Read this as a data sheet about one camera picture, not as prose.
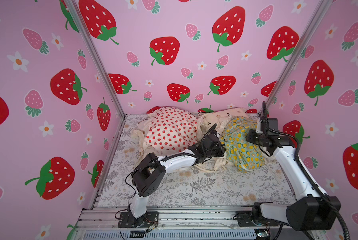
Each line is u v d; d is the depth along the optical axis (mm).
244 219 734
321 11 697
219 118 1032
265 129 602
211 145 661
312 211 386
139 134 1003
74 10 686
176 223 731
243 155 781
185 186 858
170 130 884
